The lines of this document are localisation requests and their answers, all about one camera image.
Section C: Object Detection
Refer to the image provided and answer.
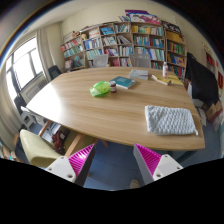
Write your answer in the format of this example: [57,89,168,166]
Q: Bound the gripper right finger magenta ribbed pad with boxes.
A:
[133,143,182,184]

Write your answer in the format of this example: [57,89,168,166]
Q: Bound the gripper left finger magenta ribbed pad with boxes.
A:
[46,144,95,186]

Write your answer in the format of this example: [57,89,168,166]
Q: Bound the light grey waffle towel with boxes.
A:
[145,105,198,135]

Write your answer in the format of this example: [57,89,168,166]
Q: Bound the dark red bag under table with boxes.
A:
[52,130,69,155]

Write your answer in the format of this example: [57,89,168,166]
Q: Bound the yellow-green upholstered chair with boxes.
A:
[19,129,98,168]

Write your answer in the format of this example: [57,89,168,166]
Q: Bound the green plastic bag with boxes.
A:
[90,81,110,97]

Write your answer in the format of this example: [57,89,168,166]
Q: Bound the cardboard box on floor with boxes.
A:
[206,100,223,123]

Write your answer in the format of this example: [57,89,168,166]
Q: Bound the teal book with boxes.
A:
[114,76,136,89]

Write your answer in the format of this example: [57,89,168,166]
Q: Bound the white radiator under window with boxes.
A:
[21,75,47,103]

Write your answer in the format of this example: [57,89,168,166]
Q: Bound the yellow book stack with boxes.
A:
[151,75,183,86]

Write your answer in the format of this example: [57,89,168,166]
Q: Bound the grey stacked books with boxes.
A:
[129,69,148,80]

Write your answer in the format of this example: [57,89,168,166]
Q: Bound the black office chair by window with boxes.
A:
[48,65,61,79]

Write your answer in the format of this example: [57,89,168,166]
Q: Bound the black jacket on chair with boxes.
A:
[185,53,219,106]

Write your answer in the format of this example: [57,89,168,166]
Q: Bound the grey chair right behind table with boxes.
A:
[130,54,151,68]

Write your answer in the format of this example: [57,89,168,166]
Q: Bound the grey chair behind table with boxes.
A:
[130,54,151,68]
[93,54,109,68]

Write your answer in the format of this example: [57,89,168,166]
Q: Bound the grey chair left behind table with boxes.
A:
[93,54,109,68]

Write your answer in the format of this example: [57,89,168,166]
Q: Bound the large wooden bookshelf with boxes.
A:
[61,21,187,79]

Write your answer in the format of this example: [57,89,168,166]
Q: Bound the window with dark frame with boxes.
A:
[6,37,43,100]

